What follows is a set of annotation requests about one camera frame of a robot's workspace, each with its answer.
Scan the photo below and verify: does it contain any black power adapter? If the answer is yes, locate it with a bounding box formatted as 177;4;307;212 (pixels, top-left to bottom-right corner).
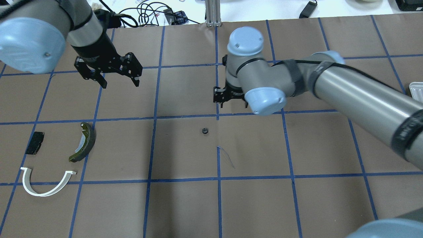
299;0;318;19

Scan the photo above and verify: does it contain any white curved plastic bracket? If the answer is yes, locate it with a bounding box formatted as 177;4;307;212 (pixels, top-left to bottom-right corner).
20;167;77;197

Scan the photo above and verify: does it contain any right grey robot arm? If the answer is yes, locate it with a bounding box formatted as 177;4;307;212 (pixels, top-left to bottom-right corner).
213;26;422;169

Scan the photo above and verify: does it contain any black brake pad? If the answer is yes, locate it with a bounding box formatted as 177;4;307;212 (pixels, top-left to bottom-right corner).
25;131;44;155

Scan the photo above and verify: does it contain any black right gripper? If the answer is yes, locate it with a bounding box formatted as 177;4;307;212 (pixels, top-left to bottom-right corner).
213;85;249;109

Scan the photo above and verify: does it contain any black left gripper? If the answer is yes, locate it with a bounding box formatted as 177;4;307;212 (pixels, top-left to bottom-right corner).
73;33;143;89

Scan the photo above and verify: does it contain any metal tray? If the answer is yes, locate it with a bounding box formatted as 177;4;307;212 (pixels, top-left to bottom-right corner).
408;82;423;103

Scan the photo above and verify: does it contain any olive brake shoe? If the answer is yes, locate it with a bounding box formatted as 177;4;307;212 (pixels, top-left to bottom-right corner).
68;122;96;163

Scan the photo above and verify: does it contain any aluminium frame post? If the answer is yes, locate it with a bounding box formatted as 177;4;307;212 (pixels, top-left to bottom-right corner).
205;0;221;27

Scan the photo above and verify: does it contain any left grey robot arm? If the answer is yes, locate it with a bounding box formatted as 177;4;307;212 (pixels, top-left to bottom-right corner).
0;0;143;88

